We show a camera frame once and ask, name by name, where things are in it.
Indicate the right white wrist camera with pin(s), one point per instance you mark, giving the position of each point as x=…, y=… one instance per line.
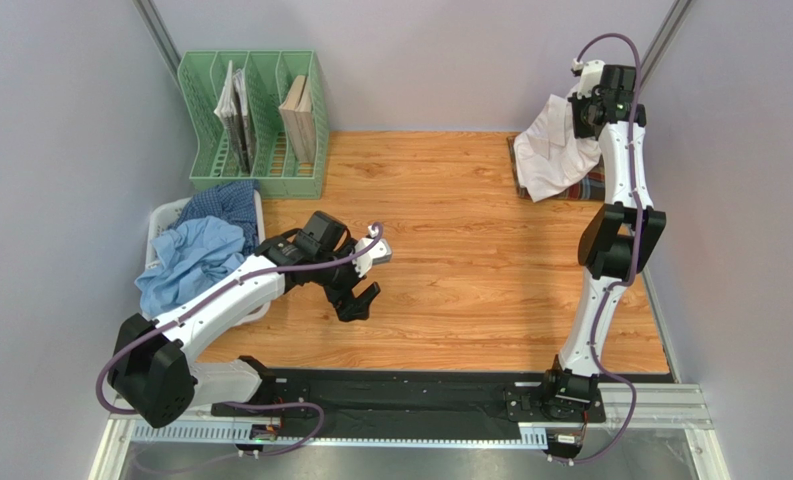
x=589, y=75

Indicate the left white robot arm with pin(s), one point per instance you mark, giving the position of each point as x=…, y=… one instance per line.
x=155, y=372

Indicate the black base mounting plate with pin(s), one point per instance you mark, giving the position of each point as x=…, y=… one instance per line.
x=412, y=405

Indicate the green plastic file organizer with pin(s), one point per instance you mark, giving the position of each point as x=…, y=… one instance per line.
x=268, y=76

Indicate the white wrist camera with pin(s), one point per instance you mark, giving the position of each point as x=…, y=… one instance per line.
x=371, y=250
x=589, y=75

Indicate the dark blue checked shirt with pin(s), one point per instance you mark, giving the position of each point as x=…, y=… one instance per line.
x=234, y=203

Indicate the magazines in organizer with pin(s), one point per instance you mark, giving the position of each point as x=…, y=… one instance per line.
x=235, y=114

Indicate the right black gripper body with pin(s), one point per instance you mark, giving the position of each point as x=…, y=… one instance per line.
x=583, y=112

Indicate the folded red plaid shirt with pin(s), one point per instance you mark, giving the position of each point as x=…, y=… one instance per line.
x=591, y=187

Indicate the light blue crumpled shirt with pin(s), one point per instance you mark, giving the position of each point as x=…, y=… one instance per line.
x=192, y=257

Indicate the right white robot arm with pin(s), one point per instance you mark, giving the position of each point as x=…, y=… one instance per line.
x=612, y=250

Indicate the beige books in organizer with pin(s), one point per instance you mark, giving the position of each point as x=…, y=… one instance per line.
x=297, y=114

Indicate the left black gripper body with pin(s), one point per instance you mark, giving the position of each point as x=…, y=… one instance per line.
x=340, y=275

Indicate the white long sleeve shirt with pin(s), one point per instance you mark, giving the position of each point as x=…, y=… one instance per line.
x=549, y=158

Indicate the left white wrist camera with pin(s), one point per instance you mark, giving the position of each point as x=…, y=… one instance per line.
x=371, y=250

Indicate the aluminium frame rail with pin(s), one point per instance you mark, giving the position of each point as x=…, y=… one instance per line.
x=620, y=413

